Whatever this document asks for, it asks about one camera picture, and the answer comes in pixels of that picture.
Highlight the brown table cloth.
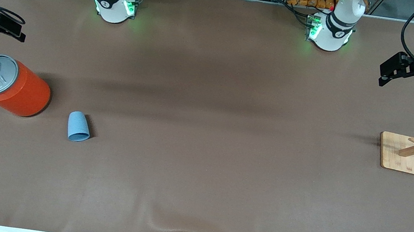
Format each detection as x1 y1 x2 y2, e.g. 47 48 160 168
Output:
0 0 414 232

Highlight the orange can with grey lid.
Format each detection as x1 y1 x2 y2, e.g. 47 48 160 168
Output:
0 54 56 121

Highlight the light blue plastic cup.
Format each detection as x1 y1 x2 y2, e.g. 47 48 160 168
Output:
66 110 94 144

